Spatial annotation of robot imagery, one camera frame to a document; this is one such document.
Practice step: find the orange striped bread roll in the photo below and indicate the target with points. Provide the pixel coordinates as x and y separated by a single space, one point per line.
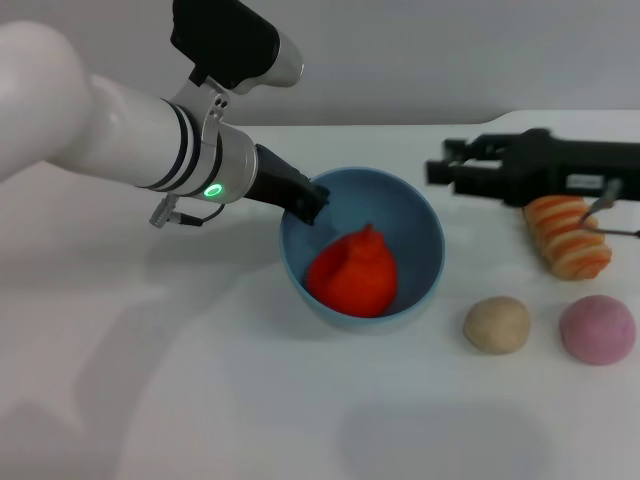
570 245

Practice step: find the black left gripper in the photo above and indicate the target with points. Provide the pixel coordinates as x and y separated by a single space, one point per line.
282 182

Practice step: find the pink round bun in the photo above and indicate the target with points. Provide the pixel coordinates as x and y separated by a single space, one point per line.
596 330

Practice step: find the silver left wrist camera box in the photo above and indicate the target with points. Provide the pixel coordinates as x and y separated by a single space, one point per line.
235 45

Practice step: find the blue bowl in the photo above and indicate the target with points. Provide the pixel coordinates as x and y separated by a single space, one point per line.
415 250

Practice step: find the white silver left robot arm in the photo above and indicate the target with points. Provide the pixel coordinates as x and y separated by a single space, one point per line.
100 120

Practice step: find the orange toy fruit with stem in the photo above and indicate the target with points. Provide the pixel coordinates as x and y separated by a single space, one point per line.
355 275

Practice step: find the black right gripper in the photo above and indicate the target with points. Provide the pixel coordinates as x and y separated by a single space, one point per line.
565 165

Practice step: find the beige round bun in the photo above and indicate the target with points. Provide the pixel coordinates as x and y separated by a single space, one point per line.
496 325

